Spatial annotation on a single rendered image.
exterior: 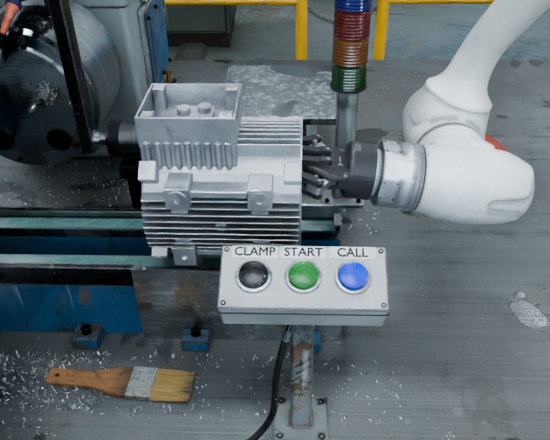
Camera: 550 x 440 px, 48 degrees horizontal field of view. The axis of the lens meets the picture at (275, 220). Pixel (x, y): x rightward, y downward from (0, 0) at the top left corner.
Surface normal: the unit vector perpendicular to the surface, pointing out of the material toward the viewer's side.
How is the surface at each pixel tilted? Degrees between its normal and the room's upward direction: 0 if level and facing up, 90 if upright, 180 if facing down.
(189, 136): 90
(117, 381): 0
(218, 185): 0
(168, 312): 90
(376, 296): 26
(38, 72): 90
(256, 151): 88
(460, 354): 0
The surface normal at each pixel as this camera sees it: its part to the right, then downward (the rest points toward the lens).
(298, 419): -0.04, 0.59
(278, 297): -0.04, -0.47
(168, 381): 0.00, -0.79
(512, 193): 0.19, 0.19
